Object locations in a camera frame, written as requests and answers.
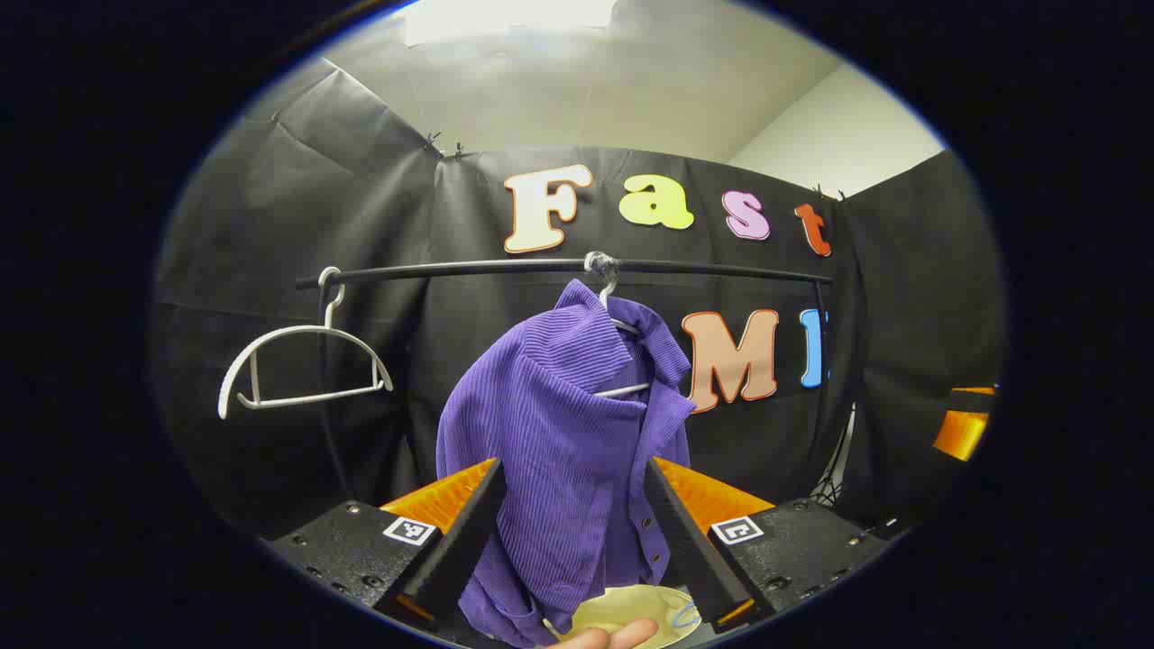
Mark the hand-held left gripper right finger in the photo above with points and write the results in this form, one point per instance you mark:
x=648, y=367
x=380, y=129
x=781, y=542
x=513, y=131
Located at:
x=690, y=550

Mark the black backdrop cloth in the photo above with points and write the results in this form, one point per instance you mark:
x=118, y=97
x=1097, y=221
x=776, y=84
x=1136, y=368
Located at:
x=361, y=207

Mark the white plastic hanger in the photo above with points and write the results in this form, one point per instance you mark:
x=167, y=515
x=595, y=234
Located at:
x=297, y=332

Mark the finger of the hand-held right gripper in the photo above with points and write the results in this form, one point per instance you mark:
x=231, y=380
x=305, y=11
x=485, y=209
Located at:
x=961, y=434

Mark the black tripod stand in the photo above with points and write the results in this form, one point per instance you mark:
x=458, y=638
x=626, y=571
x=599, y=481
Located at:
x=829, y=482

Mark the purple ribbed shirt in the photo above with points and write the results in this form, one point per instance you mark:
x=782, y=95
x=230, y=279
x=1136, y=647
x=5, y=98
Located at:
x=559, y=433

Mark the ceiling light panel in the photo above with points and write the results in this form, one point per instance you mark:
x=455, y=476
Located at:
x=505, y=18

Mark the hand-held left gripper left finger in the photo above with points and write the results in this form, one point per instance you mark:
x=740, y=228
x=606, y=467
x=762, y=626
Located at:
x=460, y=550

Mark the cream laundry hamper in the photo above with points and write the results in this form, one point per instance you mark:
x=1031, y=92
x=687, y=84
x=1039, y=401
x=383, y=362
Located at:
x=631, y=602

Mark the white hanger with taped hook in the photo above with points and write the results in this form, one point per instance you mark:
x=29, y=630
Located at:
x=601, y=267

